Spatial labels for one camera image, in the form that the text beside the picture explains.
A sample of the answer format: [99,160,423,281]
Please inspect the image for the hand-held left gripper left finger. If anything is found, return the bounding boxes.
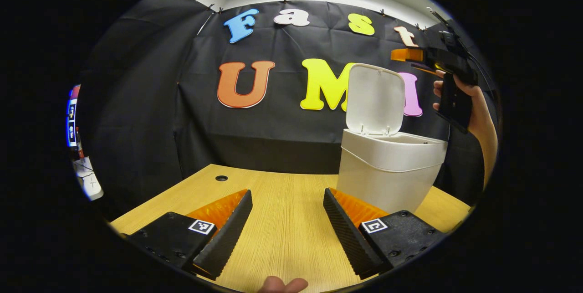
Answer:
[125,189,254,281]

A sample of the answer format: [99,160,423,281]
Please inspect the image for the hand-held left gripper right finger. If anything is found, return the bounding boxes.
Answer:
[322,187,447,280]

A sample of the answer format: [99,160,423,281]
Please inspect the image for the white desktop garbage bin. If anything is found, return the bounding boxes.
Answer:
[336,63,448,214]

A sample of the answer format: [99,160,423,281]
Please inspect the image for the wooden desktop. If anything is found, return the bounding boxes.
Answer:
[109,164,472,293]

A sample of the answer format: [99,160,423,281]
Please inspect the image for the black backdrop cloth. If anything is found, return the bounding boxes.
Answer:
[73,0,497,221]

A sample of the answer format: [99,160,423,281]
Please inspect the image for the white side table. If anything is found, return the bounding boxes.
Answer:
[74,158,104,201]

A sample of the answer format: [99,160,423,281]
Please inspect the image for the colourful printed panel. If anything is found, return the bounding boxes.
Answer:
[67,86,80,148]

